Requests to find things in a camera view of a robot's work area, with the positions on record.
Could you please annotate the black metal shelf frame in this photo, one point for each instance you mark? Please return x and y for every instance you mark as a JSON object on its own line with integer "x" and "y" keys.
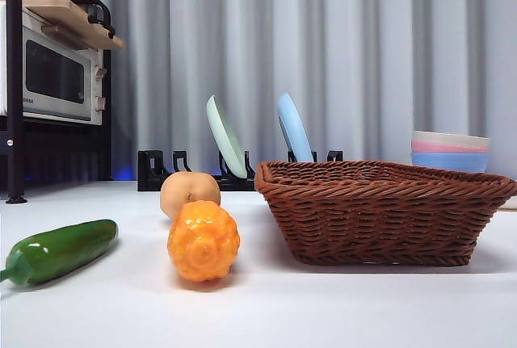
{"x": 14, "y": 81}

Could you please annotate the grey curtain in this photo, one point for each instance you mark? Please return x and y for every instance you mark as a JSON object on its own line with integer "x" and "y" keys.
{"x": 363, "y": 41}

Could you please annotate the pale blue plate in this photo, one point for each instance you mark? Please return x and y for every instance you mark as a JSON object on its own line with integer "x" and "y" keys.
{"x": 295, "y": 130}

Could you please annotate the blue bowl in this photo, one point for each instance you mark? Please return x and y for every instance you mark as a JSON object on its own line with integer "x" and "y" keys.
{"x": 448, "y": 161}

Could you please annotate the tan toy potato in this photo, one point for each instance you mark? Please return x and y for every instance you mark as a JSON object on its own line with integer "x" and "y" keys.
{"x": 186, "y": 186}

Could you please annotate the pink bowl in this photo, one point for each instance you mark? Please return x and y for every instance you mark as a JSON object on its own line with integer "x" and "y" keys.
{"x": 436, "y": 148}

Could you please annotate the pale green plate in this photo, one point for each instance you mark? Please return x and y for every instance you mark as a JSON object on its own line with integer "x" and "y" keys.
{"x": 226, "y": 138}

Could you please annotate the cream bowl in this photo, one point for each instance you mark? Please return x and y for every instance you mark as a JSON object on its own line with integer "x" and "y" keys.
{"x": 448, "y": 138}

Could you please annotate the white flat plate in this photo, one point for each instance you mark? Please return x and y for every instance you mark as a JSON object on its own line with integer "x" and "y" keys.
{"x": 511, "y": 202}

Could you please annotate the green toy cucumber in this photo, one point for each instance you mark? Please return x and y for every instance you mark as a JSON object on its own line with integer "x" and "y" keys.
{"x": 60, "y": 249}

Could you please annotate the black dish rack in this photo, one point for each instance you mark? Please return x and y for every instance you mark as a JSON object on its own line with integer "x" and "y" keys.
{"x": 149, "y": 170}

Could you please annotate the brown wicker basket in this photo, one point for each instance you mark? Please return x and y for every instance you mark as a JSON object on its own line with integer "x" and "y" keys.
{"x": 371, "y": 219}

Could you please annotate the orange toy corn cob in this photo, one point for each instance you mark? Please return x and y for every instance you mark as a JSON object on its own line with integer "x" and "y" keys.
{"x": 202, "y": 243}

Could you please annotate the wooden cutting board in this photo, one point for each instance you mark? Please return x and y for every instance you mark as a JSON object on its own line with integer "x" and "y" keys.
{"x": 81, "y": 29}

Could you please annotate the white toaster oven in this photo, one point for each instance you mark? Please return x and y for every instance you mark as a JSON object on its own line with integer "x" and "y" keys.
{"x": 56, "y": 73}

